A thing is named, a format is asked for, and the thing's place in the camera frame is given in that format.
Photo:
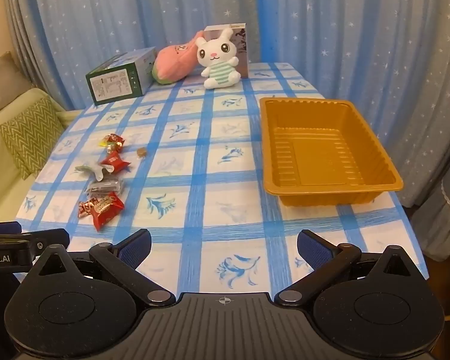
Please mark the white box with dark print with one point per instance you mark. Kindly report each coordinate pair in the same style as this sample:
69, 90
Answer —
242, 45

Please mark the grey curtain with lace trim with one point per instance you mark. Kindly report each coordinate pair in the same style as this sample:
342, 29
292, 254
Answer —
446, 225

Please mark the green white snack packet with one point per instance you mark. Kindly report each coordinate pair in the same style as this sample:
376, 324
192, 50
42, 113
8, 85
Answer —
92, 170

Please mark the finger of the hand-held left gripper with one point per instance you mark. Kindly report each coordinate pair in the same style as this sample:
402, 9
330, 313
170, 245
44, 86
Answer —
3, 228
54, 237

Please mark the beige cushion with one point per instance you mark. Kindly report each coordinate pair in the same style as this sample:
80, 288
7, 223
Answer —
3, 86

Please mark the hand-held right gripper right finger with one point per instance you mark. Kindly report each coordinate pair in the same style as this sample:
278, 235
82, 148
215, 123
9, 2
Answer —
313, 249

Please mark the green white cardboard box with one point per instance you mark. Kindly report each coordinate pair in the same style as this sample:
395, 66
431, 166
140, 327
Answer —
116, 82

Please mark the red packet with white print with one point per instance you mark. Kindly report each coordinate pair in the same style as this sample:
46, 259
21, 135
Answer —
114, 162

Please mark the green zigzag cushion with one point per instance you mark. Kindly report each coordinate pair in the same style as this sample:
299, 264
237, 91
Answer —
30, 135

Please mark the white bunny plush toy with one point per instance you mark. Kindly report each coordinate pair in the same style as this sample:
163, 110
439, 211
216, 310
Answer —
215, 50

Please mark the blue star curtain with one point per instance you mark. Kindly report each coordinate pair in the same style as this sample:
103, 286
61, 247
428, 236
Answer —
97, 7
360, 26

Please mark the golden plastic tray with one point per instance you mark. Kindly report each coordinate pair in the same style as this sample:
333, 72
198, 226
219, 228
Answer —
315, 157

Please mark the large red gold-print packet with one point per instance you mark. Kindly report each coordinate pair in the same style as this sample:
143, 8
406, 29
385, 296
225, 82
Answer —
107, 210

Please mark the blue checked tablecloth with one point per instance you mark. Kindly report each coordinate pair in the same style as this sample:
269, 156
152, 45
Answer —
217, 180

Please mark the red-brown twisted wrapper candy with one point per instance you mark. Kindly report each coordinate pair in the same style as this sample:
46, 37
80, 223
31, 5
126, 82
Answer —
84, 209

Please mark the small red twisted candy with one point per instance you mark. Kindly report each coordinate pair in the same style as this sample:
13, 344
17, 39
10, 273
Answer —
116, 141

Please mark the pink plush toy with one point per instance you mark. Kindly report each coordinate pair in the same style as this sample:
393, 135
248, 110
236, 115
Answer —
172, 63

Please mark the small brown candy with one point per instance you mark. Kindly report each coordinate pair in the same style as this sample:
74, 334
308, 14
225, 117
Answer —
141, 152

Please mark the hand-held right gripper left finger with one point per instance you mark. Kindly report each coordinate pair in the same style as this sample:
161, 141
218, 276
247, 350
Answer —
135, 249

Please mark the dark snack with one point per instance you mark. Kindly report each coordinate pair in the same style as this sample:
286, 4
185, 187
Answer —
105, 186

